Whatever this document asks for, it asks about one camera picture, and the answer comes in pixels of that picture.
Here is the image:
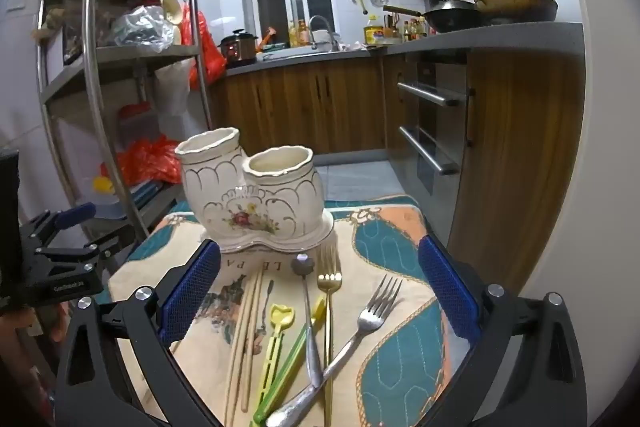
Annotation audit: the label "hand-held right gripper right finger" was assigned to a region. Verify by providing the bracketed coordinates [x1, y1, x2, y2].
[416, 236, 588, 427]

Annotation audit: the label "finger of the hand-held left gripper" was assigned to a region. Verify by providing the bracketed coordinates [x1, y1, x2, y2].
[20, 202, 97, 246]
[32, 242, 118, 268]

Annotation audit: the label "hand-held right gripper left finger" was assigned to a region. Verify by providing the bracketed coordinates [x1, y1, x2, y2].
[54, 239, 223, 427]

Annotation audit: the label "wooden chopstick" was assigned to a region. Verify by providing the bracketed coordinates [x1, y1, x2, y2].
[224, 274, 257, 427]
[241, 269, 264, 412]

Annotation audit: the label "silver fork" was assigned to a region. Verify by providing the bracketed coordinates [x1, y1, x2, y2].
[265, 274, 404, 427]

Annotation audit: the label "white floral ceramic utensil holder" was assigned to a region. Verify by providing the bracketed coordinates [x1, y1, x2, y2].
[174, 127, 335, 254]

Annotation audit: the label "gold fork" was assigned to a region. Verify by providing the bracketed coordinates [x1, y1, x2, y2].
[317, 243, 345, 427]

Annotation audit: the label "yellow-green plastic chopsticks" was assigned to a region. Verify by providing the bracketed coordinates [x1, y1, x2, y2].
[252, 296, 327, 427]

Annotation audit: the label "silver spoon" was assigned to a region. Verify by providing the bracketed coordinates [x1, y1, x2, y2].
[291, 253, 325, 389]

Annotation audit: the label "printed quilted table mat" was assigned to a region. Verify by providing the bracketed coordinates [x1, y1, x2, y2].
[107, 194, 453, 427]

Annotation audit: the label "crumpled red plastic bag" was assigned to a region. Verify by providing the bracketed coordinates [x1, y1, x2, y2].
[102, 134, 183, 188]

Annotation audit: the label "red lidded plastic container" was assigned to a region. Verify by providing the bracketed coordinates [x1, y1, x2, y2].
[117, 103, 156, 142]

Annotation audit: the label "wooden cabinet end panel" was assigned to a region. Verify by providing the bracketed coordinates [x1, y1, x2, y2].
[447, 47, 586, 298]

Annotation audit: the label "metal shelf rack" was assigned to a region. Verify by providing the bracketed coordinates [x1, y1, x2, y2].
[35, 0, 213, 240]

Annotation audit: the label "white plastic bag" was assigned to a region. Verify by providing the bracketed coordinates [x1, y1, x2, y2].
[152, 62, 191, 118]

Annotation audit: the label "built-in steel oven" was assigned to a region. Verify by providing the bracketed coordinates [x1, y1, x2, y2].
[397, 52, 476, 198]

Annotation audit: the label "clear plastic bag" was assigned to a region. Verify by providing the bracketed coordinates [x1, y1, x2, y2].
[111, 5, 176, 52]

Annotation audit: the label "hanging red plastic bag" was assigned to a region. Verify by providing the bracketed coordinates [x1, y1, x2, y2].
[180, 2, 227, 90]

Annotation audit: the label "wooden base cabinet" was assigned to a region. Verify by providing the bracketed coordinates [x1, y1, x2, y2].
[207, 57, 396, 155]

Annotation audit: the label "wooden ladle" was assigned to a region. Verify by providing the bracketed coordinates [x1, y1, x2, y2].
[161, 0, 183, 25]

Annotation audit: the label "dark red rice cooker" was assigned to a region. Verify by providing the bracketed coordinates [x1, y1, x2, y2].
[220, 29, 259, 68]

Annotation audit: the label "grey kitchen countertop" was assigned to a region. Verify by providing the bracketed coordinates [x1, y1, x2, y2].
[225, 22, 585, 80]

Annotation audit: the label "row of condiment bottles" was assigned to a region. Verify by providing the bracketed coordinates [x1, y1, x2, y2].
[382, 14, 431, 42]

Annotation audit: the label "yellow cooking oil bottle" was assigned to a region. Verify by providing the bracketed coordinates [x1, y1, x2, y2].
[363, 14, 385, 45]

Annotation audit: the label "amber bottles by window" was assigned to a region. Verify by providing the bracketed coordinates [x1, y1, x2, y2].
[287, 19, 311, 48]

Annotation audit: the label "chrome sink faucet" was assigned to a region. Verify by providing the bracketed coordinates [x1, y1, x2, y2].
[308, 15, 341, 52]

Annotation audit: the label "wok with wooden handle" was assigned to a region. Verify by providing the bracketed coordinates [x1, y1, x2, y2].
[427, 0, 558, 24]

